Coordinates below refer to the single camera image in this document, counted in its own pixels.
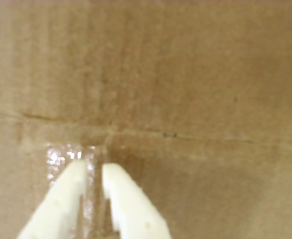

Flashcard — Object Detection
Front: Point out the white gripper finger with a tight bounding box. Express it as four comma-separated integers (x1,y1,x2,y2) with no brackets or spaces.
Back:
15,159,88,239
101,163,172,239

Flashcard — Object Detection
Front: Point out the clear shiny tape strip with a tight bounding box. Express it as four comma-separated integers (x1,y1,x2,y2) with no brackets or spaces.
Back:
45,142,108,239

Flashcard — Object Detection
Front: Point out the brown cardboard sheet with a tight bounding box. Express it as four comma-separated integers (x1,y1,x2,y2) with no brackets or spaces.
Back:
0,0,292,239

